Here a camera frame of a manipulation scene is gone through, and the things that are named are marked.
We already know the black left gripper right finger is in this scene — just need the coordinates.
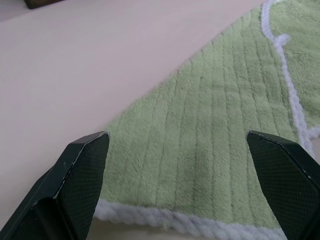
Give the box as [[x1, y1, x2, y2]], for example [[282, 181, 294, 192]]
[[245, 129, 320, 240]]

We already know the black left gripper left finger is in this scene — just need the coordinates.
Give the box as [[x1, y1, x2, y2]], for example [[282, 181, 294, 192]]
[[0, 130, 111, 240]]

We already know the green towel with white trim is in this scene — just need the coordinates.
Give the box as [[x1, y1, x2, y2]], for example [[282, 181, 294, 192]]
[[93, 0, 320, 240]]

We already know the dark brown block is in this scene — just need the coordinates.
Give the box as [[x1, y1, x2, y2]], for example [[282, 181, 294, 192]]
[[22, 0, 66, 10]]

